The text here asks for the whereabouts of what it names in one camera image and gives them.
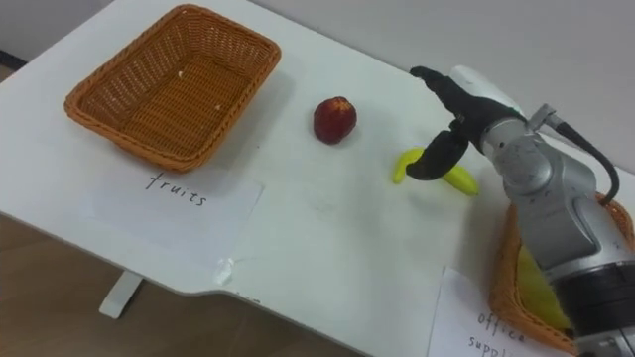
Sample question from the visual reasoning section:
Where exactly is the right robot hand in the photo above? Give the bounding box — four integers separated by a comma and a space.
405, 64, 527, 181

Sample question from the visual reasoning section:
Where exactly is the yellow banana soft toy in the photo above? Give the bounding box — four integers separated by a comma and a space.
392, 146, 480, 196

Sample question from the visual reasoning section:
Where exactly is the red apple soft toy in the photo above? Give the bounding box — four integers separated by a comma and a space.
313, 96, 358, 146

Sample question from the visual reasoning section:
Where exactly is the orange wicker basket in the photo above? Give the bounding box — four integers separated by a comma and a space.
488, 191, 635, 357
63, 3, 283, 174

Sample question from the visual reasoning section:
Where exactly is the white desk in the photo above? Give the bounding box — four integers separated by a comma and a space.
0, 0, 635, 357

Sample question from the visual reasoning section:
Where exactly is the yellow-green item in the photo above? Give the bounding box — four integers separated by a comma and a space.
515, 245, 572, 332

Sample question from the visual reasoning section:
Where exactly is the white paper label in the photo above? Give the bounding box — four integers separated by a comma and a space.
426, 266, 579, 357
78, 168, 265, 264

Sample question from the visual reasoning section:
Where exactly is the clear tape piece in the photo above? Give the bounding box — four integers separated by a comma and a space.
212, 256, 237, 288

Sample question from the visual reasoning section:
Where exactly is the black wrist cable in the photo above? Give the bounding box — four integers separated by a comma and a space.
528, 102, 621, 207

